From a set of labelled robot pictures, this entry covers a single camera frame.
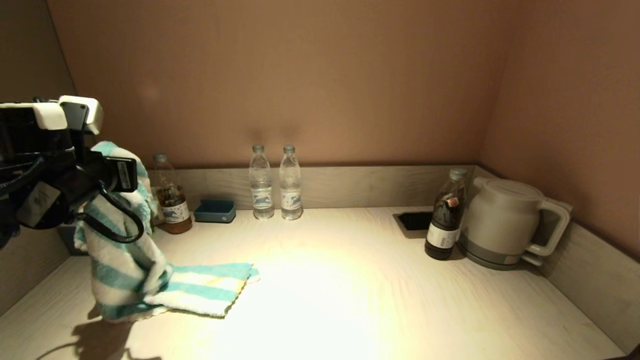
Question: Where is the teal white striped towel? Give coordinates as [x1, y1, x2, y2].
[74, 141, 261, 322]

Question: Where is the amber tea bottle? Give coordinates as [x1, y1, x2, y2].
[151, 153, 194, 235]

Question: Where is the grey-blue tissue box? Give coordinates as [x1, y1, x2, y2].
[56, 224, 81, 257]

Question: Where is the small blue tray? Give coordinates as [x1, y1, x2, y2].
[193, 199, 237, 224]

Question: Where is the clear water bottle blue label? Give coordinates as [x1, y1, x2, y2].
[279, 145, 304, 221]
[249, 144, 275, 221]

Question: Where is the black recessed power socket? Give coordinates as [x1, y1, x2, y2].
[392, 211, 435, 239]

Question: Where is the dark liquid bottle white label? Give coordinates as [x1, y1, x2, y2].
[424, 168, 468, 261]

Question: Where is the beige electric kettle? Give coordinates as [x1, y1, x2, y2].
[460, 177, 572, 261]

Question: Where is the grey kettle base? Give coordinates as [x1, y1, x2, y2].
[457, 240, 546, 272]

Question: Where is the black camera cable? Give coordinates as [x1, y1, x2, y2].
[75, 185, 146, 244]

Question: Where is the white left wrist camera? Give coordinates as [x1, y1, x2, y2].
[0, 95, 104, 136]

